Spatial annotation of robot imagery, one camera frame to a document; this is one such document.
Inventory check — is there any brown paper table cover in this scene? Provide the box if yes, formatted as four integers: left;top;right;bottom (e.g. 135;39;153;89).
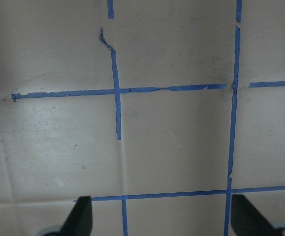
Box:
0;0;285;236

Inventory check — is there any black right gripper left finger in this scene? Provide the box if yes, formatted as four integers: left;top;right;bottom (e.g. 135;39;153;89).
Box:
59;196;93;236

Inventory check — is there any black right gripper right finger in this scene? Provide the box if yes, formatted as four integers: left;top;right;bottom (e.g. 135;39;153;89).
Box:
231;194;285;236

